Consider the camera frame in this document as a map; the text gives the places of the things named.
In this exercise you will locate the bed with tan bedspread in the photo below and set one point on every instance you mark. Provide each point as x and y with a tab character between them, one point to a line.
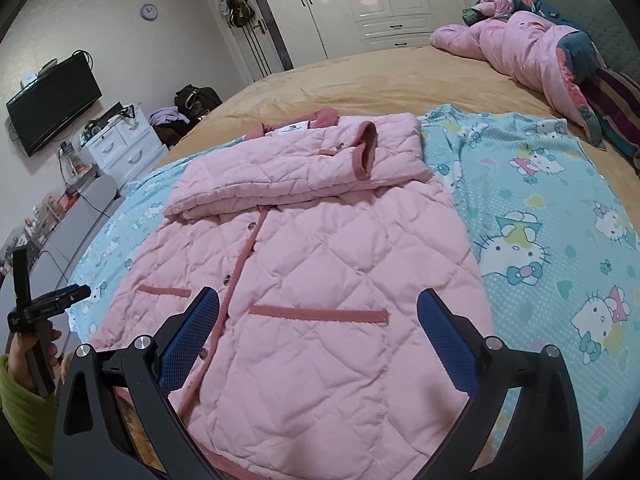
380	80

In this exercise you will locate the white door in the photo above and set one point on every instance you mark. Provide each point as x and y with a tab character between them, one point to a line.
270	50

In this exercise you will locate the round wall clock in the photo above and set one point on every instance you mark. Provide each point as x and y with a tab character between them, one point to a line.
149	11

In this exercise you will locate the white wardrobe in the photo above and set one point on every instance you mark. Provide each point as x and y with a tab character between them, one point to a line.
375	0

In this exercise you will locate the black flat television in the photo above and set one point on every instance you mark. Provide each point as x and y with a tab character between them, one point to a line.
52	105

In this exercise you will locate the dark brown bag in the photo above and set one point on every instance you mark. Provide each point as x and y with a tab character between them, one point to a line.
197	100

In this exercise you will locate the grey low cabinet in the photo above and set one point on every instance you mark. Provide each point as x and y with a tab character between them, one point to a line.
70	225

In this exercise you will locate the pink quilted jacket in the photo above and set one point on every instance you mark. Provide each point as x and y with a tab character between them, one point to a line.
310	270

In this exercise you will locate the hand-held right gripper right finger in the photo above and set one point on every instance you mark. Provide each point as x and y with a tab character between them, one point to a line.
445	335

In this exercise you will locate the hanging dark bags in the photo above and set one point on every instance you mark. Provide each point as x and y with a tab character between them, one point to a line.
237	7

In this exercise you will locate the person's left hand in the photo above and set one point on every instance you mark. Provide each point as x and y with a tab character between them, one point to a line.
20	360

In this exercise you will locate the dark striped pillow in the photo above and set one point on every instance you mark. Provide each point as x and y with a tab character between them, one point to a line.
620	105

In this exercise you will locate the person's left forearm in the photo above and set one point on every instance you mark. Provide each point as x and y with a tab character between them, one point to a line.
20	410

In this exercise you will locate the blue cartoon print sheet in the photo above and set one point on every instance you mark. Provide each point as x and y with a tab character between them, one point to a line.
550	200

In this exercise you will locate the pink floral quilt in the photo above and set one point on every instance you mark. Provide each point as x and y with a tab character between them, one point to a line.
520	45

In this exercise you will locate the white drawer cabinet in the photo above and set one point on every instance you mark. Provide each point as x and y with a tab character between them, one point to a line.
125	145

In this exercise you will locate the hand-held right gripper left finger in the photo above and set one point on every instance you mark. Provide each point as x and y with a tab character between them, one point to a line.
192	330

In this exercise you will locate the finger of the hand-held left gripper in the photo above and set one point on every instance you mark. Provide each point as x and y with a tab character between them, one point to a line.
70	296
21	275

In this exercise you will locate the small white router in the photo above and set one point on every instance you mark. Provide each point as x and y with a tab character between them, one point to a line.
30	80

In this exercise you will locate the pale purple clothes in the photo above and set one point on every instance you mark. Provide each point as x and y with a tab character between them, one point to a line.
167	116

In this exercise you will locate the grey quilted headboard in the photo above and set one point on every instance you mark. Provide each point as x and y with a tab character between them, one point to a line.
595	25

